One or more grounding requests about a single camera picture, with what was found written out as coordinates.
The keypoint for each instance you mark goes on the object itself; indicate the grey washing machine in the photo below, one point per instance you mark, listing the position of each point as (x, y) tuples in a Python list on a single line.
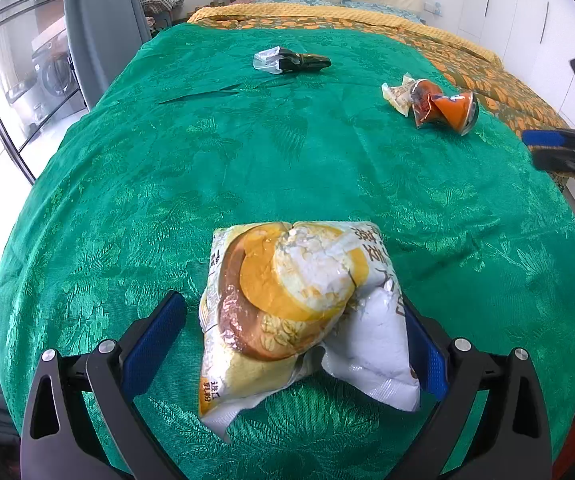
[(55, 82)]

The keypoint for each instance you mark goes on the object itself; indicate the pink cloth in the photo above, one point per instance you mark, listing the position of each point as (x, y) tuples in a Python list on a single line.
[(243, 1)]

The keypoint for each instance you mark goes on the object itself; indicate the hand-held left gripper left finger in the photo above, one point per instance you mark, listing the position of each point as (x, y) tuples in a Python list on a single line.
[(152, 342)]

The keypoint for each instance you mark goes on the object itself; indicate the white wall socket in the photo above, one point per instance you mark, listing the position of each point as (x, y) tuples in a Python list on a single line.
[(432, 8)]

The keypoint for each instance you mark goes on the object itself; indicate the white wardrobe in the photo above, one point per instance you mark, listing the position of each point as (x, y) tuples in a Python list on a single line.
[(527, 15)]

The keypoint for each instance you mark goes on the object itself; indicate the yellow white bread wrapper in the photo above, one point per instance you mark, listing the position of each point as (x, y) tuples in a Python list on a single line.
[(297, 300)]

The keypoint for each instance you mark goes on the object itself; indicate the small cream wrapper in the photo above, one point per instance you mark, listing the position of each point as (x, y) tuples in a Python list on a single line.
[(397, 94)]

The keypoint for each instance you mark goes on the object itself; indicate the grey curtain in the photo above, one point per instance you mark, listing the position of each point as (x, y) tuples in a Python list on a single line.
[(102, 25)]

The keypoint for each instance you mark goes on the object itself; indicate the orange clear plastic wrapper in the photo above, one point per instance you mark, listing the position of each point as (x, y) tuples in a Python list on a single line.
[(445, 107)]

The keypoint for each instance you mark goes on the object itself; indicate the green patterned blanket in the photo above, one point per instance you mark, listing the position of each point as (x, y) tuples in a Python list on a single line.
[(167, 185)]

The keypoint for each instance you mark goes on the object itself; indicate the orange floral blanket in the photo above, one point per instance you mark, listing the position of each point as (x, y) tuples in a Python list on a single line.
[(467, 50)]

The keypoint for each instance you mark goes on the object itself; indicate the black framed glass door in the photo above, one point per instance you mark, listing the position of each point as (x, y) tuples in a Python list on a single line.
[(2, 85)]

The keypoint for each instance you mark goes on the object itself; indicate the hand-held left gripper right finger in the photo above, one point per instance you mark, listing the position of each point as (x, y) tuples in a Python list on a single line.
[(430, 360)]

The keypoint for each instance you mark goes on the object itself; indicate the black snack wrapper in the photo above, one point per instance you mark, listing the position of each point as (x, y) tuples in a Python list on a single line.
[(305, 61)]

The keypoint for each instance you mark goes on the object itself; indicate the clear silver wrapper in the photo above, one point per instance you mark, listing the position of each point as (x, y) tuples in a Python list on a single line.
[(266, 60)]

